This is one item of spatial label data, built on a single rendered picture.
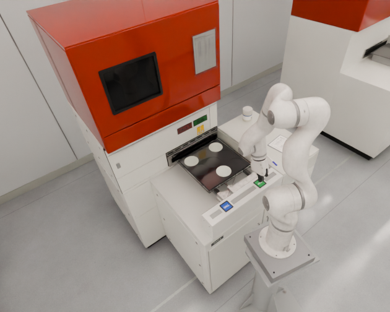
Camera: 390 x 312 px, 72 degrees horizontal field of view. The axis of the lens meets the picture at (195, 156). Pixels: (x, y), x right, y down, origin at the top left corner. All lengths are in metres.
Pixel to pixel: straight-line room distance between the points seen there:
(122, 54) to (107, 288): 1.83
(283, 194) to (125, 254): 1.74
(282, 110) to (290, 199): 0.39
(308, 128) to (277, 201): 0.32
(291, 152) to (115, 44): 0.88
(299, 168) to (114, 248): 1.94
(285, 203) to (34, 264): 2.31
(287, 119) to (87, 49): 0.86
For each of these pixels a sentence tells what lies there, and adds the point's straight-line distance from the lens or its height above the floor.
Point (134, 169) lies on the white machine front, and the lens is 1.78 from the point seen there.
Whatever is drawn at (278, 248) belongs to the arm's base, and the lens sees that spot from 1.49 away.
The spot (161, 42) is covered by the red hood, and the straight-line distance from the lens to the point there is 1.44.
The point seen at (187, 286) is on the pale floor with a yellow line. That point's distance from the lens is 2.37.
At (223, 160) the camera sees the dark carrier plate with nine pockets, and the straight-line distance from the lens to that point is 1.86.
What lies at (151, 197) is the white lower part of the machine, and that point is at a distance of 2.03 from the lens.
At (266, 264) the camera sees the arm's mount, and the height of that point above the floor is 0.88.
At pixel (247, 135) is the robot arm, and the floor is 1.35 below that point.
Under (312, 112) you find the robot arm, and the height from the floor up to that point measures 1.64.
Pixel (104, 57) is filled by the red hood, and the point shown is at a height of 1.73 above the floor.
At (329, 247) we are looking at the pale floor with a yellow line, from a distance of 2.65.
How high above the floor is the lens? 2.21
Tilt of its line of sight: 44 degrees down
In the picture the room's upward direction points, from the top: 6 degrees counter-clockwise
